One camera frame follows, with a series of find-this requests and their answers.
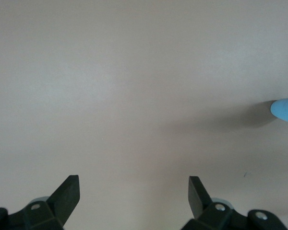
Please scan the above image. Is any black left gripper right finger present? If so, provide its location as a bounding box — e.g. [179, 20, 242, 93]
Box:
[181, 176, 288, 230]

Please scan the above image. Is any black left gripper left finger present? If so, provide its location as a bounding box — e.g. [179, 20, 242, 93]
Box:
[0, 174, 81, 230]

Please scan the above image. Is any blue plastic cup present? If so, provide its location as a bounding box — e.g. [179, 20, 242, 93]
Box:
[270, 97, 288, 125]

